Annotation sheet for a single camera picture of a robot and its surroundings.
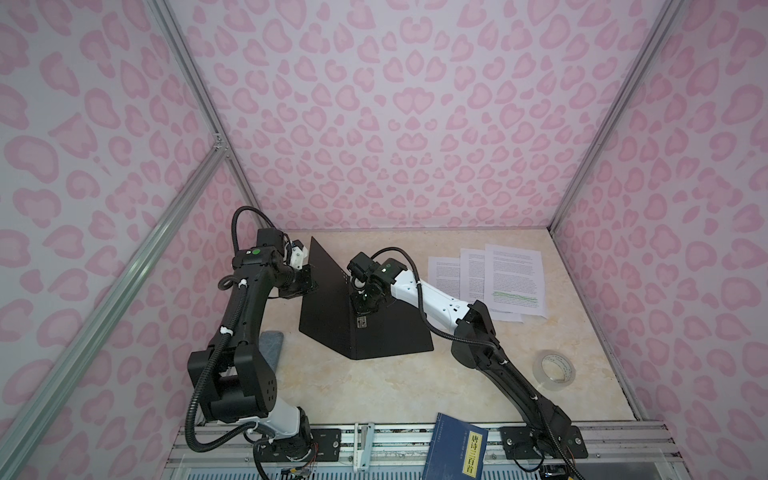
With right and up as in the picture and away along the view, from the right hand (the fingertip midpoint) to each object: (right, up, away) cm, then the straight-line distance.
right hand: (359, 310), depth 90 cm
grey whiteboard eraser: (-26, -10, -2) cm, 28 cm away
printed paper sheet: (+28, +9, +17) cm, 34 cm away
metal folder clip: (0, -5, +6) cm, 8 cm away
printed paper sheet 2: (+38, +7, +15) cm, 41 cm away
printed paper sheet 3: (+52, +8, +14) cm, 54 cm away
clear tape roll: (+56, -16, -5) cm, 58 cm away
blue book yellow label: (+26, -31, -18) cm, 44 cm away
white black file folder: (-11, -3, +5) cm, 13 cm away
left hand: (-11, +9, -8) cm, 16 cm away
